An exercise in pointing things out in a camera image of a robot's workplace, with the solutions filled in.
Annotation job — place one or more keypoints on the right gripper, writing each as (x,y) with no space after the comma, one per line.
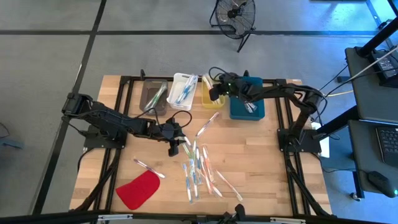
(233,85)

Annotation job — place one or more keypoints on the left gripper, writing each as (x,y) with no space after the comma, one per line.
(169,132)

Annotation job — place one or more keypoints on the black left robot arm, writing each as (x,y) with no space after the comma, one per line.
(109,119)

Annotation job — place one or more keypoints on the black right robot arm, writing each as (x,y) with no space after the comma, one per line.
(280,90)

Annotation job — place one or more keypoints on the yellow plastic bin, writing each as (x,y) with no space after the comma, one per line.
(206,104)

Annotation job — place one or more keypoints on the teal plastic bin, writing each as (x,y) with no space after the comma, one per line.
(239,112)

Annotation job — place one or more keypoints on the white plastic bin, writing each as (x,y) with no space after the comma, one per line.
(174,99)

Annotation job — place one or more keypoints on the red cloth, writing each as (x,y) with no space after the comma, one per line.
(138,189)

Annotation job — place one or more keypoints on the grey transparent plastic bin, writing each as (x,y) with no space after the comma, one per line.
(146,87)

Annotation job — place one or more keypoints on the black floor fan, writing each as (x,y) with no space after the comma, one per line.
(234,14)

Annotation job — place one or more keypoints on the black bulky object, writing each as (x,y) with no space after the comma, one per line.
(239,213)

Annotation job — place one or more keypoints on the white box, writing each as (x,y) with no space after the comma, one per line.
(325,149)

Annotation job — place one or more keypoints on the black desk leg beam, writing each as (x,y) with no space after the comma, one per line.
(342,119)

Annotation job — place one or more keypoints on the black overhead beam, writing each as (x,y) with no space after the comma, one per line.
(46,217)

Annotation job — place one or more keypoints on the grey desk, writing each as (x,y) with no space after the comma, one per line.
(363,149)
(367,93)

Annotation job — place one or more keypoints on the black electronic device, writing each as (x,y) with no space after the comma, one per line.
(385,65)

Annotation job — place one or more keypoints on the black laptop keyboard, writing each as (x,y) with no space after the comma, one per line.
(388,143)

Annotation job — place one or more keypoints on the black computer mouse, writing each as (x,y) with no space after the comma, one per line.
(382,183)

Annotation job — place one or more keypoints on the silver metal bracket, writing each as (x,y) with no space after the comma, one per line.
(287,220)
(115,217)

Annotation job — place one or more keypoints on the black diagonal post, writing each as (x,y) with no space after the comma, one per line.
(379,35)

